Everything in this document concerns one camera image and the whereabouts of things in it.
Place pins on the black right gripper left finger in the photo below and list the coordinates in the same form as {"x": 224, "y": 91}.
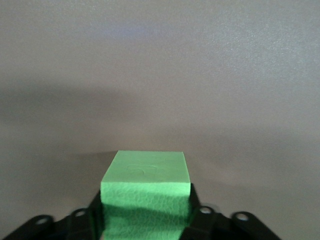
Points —
{"x": 62, "y": 227}

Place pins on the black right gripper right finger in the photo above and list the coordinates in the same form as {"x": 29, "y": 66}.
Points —
{"x": 220, "y": 227}

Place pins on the green foam block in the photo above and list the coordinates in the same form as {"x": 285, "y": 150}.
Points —
{"x": 145, "y": 175}

